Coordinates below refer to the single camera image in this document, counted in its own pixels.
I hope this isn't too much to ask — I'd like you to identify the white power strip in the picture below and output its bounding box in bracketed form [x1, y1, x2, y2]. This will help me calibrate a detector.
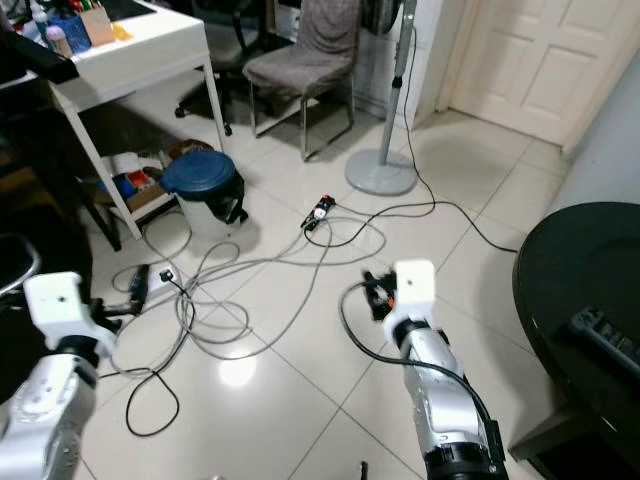
[135, 262, 184, 301]

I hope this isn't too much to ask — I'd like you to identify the grey standing fan base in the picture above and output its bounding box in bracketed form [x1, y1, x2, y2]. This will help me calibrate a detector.
[344, 0, 422, 198]

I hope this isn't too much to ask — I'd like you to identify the cardboard box with items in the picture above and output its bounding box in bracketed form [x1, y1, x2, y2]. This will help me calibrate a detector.
[98, 150, 167, 213]

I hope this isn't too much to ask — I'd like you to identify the white bin with blue lid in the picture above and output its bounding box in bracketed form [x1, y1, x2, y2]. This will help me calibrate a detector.
[159, 149, 250, 242]

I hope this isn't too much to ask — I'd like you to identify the black round glass table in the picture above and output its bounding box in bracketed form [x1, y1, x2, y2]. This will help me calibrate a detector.
[512, 201, 640, 471]

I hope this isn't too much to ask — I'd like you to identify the black remote control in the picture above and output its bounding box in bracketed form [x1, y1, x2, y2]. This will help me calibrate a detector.
[564, 307, 640, 383]

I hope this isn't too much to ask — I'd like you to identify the grey fabric chair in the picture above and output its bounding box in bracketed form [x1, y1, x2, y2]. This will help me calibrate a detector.
[242, 0, 365, 163]

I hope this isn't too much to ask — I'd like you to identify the white desk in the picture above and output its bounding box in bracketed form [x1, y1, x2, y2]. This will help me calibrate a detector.
[15, 0, 233, 241]

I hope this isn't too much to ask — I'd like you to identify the black office chair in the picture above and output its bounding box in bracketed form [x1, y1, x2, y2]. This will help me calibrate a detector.
[174, 0, 263, 137]

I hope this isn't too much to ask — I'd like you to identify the black monitor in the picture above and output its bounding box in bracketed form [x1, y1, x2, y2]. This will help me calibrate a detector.
[0, 20, 81, 93]

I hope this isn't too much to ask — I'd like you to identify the small pink bottle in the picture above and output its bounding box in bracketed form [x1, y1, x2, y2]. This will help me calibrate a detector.
[46, 26, 72, 59]

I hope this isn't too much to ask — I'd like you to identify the blue pen holder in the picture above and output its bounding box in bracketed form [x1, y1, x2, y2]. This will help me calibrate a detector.
[52, 12, 93, 53]

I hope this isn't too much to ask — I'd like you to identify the brown cardboard holder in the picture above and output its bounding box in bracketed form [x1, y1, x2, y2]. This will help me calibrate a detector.
[80, 4, 118, 48]

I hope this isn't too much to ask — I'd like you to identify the white panel door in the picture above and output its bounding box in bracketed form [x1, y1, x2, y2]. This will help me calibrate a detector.
[447, 0, 640, 153]

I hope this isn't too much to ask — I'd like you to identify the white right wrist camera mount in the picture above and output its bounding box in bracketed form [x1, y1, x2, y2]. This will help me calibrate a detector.
[388, 259, 438, 336]

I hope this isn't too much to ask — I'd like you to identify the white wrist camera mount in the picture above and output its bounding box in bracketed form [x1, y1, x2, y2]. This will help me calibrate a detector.
[24, 272, 118, 356]
[388, 259, 438, 336]

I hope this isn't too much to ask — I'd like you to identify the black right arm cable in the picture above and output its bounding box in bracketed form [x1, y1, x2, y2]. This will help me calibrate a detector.
[338, 282, 501, 441]

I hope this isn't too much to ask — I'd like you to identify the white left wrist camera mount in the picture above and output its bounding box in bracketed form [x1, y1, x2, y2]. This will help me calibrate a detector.
[24, 272, 118, 356]

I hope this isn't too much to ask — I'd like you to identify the chrome tube frame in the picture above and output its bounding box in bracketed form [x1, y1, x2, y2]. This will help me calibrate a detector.
[0, 232, 44, 297]

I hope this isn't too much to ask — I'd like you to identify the black power strip red switch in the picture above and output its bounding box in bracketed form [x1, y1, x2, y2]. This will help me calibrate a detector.
[301, 192, 339, 234]

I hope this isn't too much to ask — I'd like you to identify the grey floor cable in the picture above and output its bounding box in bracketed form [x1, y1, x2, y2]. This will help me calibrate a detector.
[125, 205, 391, 361]

